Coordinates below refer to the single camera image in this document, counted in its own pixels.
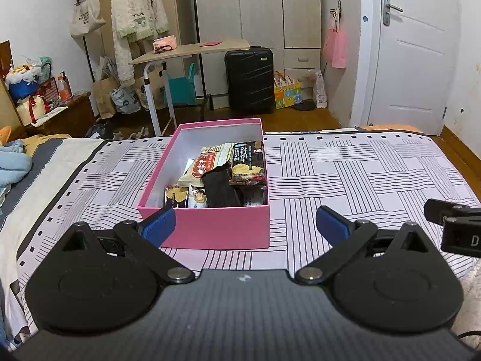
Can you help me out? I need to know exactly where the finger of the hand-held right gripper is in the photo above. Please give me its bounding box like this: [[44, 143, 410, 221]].
[[424, 198, 458, 227]]

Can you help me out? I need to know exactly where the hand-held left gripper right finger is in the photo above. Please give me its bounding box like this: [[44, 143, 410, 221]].
[[294, 205, 433, 285]]

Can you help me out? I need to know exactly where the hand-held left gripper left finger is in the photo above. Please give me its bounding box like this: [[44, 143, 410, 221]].
[[60, 206, 196, 285]]

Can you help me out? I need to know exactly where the pink cardboard box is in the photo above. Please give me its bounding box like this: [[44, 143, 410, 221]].
[[137, 118, 271, 249]]

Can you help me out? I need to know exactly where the plain black snack packet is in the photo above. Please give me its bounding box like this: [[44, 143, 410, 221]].
[[201, 163, 244, 208]]

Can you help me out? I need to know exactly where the large beige snack packet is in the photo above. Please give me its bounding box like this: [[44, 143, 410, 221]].
[[178, 142, 234, 189]]

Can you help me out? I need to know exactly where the black printed cracker packet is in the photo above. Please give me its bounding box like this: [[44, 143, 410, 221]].
[[228, 140, 268, 187]]

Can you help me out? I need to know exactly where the striped bed sheet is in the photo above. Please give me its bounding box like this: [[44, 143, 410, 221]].
[[0, 126, 481, 347]]

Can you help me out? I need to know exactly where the white fleece cloth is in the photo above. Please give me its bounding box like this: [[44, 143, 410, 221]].
[[452, 262, 481, 341]]

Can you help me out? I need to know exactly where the orange cloth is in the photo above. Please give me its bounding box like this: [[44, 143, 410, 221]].
[[356, 122, 424, 134]]

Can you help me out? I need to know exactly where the pile of shoes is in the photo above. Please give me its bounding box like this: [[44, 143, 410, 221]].
[[86, 122, 152, 140]]

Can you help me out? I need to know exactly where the white blue printed bag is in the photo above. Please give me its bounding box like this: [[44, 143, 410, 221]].
[[110, 84, 142, 114]]

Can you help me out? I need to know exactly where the printed brown paper bag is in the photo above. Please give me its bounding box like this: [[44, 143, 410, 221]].
[[135, 69, 166, 112]]

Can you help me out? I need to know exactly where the teal bag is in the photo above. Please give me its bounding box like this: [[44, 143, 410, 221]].
[[163, 63, 198, 107]]

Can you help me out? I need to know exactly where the white plastic bag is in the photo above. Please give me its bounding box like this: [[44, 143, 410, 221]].
[[312, 68, 328, 109]]

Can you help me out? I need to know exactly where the colourful gift bag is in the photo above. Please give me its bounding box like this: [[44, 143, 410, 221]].
[[273, 70, 303, 110]]

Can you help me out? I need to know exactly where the wooden nightstand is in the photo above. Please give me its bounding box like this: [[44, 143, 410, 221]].
[[22, 92, 99, 138]]

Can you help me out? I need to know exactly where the yellow cloth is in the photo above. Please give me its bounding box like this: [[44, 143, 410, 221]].
[[20, 133, 73, 156]]

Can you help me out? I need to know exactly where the white door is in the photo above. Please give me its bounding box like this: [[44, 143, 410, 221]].
[[366, 0, 461, 137]]

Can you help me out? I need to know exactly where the light blue blanket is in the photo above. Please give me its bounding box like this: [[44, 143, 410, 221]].
[[0, 139, 34, 186]]

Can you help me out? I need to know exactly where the orange bottle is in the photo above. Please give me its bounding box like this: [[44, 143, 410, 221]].
[[55, 75, 73, 102]]

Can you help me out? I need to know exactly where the black suitcase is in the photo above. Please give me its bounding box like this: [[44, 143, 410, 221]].
[[224, 47, 275, 116]]

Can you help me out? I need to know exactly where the white bag with red ribbon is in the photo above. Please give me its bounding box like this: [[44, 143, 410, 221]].
[[15, 95, 52, 127]]

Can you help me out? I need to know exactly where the red gift bag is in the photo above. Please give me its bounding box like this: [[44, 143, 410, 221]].
[[39, 77, 61, 100]]

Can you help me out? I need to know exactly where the wooden side table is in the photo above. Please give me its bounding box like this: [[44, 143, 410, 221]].
[[128, 38, 252, 137]]

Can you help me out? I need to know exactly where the pink hanging bag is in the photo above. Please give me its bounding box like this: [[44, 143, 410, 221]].
[[323, 26, 347, 69]]

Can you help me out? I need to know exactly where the pink tissue box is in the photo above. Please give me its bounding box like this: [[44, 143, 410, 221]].
[[152, 34, 178, 52]]

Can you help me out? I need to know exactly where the black clothes rack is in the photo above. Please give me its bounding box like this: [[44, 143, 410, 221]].
[[76, 0, 97, 84]]

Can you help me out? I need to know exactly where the blue bouquet bag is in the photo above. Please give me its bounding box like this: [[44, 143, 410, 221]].
[[4, 56, 52, 103]]

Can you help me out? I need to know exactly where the wooden headboard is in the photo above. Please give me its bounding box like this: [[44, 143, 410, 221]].
[[0, 39, 24, 137]]

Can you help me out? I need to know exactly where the white knit cardigan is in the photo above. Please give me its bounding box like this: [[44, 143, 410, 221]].
[[110, 0, 170, 88]]

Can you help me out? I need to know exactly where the canvas tote bag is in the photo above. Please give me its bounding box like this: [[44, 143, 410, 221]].
[[69, 0, 107, 39]]

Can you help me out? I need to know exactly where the white wardrobe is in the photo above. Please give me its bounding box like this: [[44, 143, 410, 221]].
[[187, 0, 324, 99]]

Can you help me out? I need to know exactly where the black cable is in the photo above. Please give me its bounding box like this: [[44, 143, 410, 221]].
[[454, 329, 481, 342]]

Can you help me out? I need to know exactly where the metal door handle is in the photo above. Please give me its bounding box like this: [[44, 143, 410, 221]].
[[382, 0, 404, 28]]

